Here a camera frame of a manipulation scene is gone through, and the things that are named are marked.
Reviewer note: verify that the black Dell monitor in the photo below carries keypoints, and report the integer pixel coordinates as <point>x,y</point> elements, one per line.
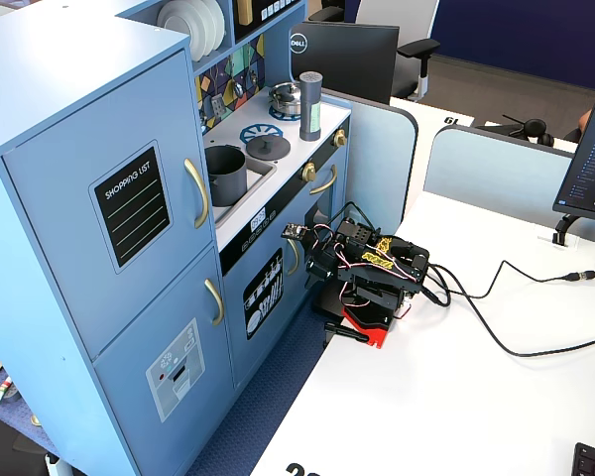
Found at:
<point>347,59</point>

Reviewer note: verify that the steel ladle utensil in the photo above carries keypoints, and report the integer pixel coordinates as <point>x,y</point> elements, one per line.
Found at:
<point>238,89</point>

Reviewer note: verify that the gray salt shaker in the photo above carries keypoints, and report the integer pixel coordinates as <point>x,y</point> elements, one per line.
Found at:
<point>311,106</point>

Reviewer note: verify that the white toy plate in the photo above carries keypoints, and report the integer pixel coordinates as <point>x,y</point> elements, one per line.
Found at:
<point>219,20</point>
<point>204,22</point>
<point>176,25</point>

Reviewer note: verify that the gold stove knob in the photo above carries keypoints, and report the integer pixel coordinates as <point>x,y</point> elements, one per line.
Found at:
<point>308,172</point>
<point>339,137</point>

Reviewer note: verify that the black headset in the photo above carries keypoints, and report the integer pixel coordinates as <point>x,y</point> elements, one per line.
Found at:
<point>533,128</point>

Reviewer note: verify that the gray sink basin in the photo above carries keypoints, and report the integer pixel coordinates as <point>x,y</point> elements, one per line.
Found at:
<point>258,173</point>

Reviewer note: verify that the black toy microwave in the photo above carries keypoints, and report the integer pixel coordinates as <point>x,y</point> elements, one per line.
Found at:
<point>277,12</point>

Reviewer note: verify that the black table clamp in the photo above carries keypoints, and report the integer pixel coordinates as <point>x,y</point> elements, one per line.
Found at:
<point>344,333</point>

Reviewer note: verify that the blue oven door with window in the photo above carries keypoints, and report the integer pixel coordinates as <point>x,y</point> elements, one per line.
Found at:
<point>339,191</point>

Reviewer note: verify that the steel spoon utensil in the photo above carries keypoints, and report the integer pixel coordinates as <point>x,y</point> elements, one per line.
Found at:
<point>253,75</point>

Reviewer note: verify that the gray round pot lid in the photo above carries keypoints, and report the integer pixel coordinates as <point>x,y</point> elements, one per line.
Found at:
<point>268,147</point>

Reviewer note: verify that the white office chair black armrest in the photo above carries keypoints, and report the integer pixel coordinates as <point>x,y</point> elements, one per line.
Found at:
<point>401,30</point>

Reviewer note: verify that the blue dishwasher door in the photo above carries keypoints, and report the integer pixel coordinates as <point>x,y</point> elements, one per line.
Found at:
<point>238,357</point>

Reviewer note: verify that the steel spatula utensil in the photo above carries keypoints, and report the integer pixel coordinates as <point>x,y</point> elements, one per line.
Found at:
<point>217,105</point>

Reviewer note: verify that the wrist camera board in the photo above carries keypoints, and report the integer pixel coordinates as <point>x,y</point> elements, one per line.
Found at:
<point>297,231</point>

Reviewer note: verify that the light blue desk divider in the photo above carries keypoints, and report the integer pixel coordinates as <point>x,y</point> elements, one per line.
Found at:
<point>501,173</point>
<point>377,163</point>

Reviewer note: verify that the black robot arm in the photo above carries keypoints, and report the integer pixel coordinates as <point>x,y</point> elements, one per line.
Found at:
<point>377,282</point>

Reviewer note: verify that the fridge door with shopping list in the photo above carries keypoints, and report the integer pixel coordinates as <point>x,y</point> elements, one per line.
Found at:
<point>54,208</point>

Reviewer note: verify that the steel pot with lid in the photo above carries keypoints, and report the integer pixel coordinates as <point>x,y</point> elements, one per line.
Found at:
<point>283,98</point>

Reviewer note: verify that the gray plastic pot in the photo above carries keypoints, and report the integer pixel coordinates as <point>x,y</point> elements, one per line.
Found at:
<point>226,173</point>

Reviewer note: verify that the steel skimmer utensil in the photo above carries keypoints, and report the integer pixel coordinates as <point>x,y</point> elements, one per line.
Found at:
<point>202,119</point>

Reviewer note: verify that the black monitor stand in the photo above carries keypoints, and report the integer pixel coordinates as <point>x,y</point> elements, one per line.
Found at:
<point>565,230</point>

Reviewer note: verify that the fridge door with water dispenser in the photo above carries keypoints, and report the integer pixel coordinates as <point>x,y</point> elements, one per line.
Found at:
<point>139,347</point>

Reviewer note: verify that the blue toy kitchen unit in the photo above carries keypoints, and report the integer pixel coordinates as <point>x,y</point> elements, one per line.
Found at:
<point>54,74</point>

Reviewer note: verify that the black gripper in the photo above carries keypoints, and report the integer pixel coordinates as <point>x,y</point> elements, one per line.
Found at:
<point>318,268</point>

